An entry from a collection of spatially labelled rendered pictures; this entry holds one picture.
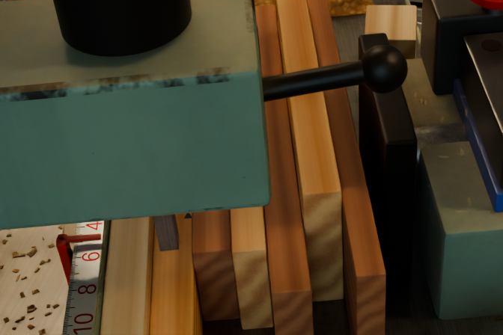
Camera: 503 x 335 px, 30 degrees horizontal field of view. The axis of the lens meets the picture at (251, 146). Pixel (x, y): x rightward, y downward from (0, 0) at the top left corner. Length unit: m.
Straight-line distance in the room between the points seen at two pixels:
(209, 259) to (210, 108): 0.11
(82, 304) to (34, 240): 0.27
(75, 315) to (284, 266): 0.09
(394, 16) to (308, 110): 0.15
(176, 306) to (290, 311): 0.05
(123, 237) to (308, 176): 0.09
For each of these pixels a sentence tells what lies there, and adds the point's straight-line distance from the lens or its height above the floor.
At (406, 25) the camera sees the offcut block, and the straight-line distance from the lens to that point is 0.60.
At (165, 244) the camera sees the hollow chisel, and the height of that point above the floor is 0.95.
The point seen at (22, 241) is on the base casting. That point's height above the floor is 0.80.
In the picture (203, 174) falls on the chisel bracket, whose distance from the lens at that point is 0.37.
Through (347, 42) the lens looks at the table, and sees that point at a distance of 0.66.
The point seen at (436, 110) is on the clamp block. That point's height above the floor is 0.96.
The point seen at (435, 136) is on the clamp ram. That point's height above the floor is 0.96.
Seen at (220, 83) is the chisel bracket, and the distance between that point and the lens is 0.34.
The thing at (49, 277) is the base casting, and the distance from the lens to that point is 0.66.
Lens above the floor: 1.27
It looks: 40 degrees down
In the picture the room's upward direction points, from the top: 6 degrees counter-clockwise
